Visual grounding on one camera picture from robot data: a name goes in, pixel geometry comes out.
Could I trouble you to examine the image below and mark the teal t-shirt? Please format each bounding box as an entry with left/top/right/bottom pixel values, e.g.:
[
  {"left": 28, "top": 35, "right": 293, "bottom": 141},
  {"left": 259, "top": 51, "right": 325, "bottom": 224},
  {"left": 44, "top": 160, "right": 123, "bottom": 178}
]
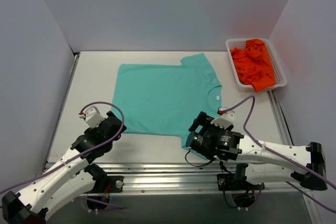
[{"left": 112, "top": 53, "right": 222, "bottom": 148}]

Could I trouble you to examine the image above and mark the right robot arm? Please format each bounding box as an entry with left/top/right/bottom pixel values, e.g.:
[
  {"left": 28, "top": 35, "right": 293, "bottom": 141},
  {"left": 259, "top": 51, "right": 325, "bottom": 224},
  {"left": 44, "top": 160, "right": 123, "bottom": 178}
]
[{"left": 186, "top": 108, "right": 327, "bottom": 191}]

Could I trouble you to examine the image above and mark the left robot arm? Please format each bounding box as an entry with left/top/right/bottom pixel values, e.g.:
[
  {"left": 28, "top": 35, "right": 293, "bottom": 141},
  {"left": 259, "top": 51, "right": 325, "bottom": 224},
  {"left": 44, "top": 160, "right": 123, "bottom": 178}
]
[{"left": 2, "top": 106, "right": 126, "bottom": 223}]

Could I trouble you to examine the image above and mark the orange t-shirt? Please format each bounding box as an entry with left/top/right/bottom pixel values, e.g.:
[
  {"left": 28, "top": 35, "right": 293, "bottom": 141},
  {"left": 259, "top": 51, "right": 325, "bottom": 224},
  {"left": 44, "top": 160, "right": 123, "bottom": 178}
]
[{"left": 230, "top": 38, "right": 276, "bottom": 92}]

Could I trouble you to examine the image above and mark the white plastic basket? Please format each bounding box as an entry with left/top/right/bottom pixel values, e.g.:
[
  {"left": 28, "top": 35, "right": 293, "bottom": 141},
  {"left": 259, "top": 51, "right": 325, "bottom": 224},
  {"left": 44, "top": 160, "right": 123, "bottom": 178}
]
[{"left": 226, "top": 38, "right": 287, "bottom": 92}]

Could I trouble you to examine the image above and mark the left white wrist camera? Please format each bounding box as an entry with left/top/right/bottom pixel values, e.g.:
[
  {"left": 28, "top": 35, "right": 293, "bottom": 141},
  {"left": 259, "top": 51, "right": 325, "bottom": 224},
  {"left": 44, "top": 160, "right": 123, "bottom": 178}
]
[{"left": 79, "top": 105, "right": 105, "bottom": 129}]

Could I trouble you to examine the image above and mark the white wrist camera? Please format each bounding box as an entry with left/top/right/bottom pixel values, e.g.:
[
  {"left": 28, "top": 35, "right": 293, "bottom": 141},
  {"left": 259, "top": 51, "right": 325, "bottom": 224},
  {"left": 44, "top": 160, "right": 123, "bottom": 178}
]
[
  {"left": 211, "top": 108, "right": 236, "bottom": 129},
  {"left": 79, "top": 105, "right": 105, "bottom": 129}
]

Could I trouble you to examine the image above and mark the black cable on right wrist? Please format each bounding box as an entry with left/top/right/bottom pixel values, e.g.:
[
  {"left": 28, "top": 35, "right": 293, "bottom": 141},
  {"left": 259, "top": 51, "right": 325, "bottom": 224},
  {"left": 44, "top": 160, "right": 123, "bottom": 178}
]
[{"left": 184, "top": 150, "right": 218, "bottom": 168}]

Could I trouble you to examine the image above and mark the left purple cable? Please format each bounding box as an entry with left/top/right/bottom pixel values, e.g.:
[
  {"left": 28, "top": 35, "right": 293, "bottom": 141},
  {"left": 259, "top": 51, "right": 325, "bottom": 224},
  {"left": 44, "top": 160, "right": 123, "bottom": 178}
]
[{"left": 0, "top": 101, "right": 125, "bottom": 196}]

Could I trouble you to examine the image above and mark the purple cable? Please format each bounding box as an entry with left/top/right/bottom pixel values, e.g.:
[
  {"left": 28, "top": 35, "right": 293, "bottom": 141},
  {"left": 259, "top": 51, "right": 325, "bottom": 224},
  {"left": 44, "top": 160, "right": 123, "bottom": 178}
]
[
  {"left": 223, "top": 95, "right": 336, "bottom": 214},
  {"left": 0, "top": 101, "right": 125, "bottom": 196}
]

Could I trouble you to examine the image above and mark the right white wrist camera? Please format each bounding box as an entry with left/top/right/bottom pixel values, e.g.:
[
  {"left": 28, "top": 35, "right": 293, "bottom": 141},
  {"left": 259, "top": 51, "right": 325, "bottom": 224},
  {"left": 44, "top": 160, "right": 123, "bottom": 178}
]
[{"left": 211, "top": 108, "right": 236, "bottom": 129}]

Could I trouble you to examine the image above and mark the aluminium mounting rail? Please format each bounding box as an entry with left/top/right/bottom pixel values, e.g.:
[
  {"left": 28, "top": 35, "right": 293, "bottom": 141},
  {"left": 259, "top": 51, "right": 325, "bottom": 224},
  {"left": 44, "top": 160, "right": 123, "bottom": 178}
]
[{"left": 62, "top": 162, "right": 314, "bottom": 195}]

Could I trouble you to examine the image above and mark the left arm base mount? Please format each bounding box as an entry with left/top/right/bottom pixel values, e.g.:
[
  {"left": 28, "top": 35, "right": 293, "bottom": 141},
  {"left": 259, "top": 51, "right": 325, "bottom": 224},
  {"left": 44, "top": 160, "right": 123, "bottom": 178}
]
[{"left": 86, "top": 175, "right": 124, "bottom": 211}]

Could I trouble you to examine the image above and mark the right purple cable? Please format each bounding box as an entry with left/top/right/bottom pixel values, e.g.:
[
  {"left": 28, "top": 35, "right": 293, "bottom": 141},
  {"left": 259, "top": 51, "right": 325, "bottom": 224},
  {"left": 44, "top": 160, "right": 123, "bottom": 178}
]
[{"left": 223, "top": 95, "right": 336, "bottom": 214}]

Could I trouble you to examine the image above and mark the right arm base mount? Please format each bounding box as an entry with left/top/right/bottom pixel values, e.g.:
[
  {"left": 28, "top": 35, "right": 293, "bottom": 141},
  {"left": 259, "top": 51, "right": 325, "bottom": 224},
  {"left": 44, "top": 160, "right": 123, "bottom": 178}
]
[{"left": 216, "top": 173, "right": 265, "bottom": 211}]

